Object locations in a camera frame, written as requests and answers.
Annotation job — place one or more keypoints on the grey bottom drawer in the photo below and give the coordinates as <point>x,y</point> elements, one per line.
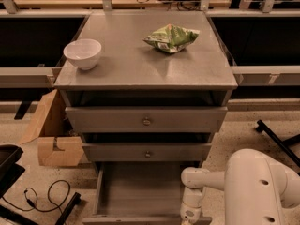
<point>138,193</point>

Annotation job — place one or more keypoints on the grey drawer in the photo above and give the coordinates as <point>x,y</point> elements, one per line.
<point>146,151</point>
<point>146,119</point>
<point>138,193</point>

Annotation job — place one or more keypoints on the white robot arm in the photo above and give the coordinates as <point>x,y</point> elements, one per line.
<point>257,189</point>

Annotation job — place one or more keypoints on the grey middle drawer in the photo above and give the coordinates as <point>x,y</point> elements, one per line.
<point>146,151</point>

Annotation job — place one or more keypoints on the grey top drawer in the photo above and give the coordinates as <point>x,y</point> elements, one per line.
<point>146,119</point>

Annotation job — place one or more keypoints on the black stand leg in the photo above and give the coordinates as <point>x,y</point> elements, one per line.
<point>288,149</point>

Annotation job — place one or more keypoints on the cardboard box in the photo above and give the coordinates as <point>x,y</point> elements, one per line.
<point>48,126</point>

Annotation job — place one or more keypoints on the green chip bag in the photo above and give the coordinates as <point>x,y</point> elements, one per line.
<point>172,38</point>

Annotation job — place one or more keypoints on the black chair base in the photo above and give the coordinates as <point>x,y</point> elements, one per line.
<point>10,172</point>

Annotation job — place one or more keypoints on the white bowl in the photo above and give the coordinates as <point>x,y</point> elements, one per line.
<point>83,53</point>

